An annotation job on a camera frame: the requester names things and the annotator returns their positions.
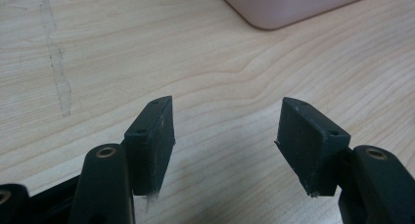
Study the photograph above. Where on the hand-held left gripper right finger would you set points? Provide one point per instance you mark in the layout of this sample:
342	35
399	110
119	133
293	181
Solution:
310	145

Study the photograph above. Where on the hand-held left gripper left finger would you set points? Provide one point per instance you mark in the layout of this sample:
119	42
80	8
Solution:
148	152

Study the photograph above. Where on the pink plastic storage container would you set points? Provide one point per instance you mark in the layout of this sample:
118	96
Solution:
287	5

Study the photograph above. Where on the clear tape strip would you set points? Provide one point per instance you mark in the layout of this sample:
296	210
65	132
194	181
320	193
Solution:
57	61

